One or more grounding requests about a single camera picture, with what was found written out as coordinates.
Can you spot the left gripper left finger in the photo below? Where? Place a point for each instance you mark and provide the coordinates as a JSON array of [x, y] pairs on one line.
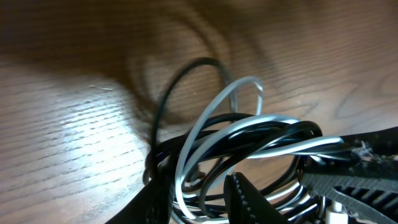
[[152, 205]]

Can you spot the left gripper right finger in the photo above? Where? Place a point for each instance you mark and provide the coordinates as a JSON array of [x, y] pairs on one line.
[[246, 205]]

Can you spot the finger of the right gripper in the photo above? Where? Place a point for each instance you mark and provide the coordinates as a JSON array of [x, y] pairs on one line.
[[367, 186]]

